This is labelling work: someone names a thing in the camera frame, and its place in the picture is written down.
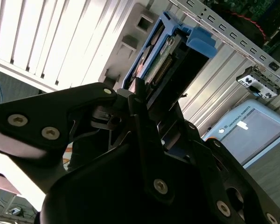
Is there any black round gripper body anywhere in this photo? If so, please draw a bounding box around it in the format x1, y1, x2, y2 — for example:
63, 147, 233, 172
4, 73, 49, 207
41, 102, 216, 224

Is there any hard disk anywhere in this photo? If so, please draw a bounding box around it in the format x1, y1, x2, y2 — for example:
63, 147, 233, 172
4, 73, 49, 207
122, 11, 217, 110

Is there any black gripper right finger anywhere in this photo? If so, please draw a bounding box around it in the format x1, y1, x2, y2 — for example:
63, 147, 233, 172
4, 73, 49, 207
176, 93, 280, 224

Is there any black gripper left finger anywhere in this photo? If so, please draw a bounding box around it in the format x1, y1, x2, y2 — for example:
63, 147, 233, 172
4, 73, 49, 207
0, 77, 176, 208

